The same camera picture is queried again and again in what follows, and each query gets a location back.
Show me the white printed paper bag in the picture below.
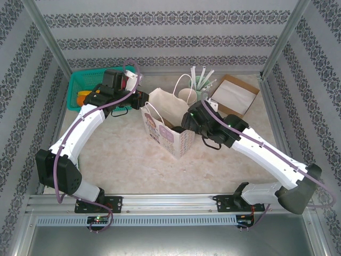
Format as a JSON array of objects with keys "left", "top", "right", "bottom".
[{"left": 140, "top": 73, "right": 197, "bottom": 160}]

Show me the teal plastic basket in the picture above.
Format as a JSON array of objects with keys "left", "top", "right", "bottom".
[{"left": 66, "top": 66, "right": 139, "bottom": 113}]

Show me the pale green straw holder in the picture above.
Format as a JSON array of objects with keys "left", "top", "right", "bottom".
[{"left": 189, "top": 76, "right": 211, "bottom": 103}]

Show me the white napkin stack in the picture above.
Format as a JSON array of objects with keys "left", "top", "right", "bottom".
[{"left": 212, "top": 79, "right": 254, "bottom": 114}]

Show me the stack of paper cups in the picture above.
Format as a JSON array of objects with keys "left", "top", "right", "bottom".
[{"left": 178, "top": 87, "right": 198, "bottom": 106}]

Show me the brown cardboard box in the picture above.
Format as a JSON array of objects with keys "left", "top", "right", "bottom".
[{"left": 207, "top": 74, "right": 261, "bottom": 119}]

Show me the black mounting plate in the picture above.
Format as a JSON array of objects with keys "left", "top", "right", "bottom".
[
  {"left": 216, "top": 194, "right": 266, "bottom": 213},
  {"left": 74, "top": 196, "right": 124, "bottom": 214}
]

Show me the grey metal shelf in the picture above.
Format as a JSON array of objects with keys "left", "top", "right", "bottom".
[{"left": 26, "top": 226, "right": 323, "bottom": 256}]

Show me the purple cable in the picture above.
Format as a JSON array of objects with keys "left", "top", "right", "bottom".
[
  {"left": 201, "top": 92, "right": 337, "bottom": 210},
  {"left": 247, "top": 204, "right": 271, "bottom": 230},
  {"left": 54, "top": 59, "right": 142, "bottom": 205},
  {"left": 88, "top": 206, "right": 115, "bottom": 233}
]

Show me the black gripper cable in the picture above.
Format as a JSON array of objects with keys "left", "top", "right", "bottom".
[
  {"left": 110, "top": 107, "right": 129, "bottom": 118},
  {"left": 201, "top": 135, "right": 222, "bottom": 150}
]

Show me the aluminium side rail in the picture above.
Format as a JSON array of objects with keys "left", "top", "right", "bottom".
[
  {"left": 258, "top": 76, "right": 303, "bottom": 192},
  {"left": 36, "top": 76, "right": 73, "bottom": 194}
]

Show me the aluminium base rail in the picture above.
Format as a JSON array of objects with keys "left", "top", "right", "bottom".
[{"left": 25, "top": 194, "right": 314, "bottom": 214}]

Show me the aluminium frame post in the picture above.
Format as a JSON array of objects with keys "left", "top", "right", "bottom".
[
  {"left": 21, "top": 0, "right": 73, "bottom": 77},
  {"left": 262, "top": 0, "right": 320, "bottom": 78}
]

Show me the grey slotted cable duct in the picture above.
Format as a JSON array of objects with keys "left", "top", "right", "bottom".
[{"left": 36, "top": 215, "right": 238, "bottom": 227}]

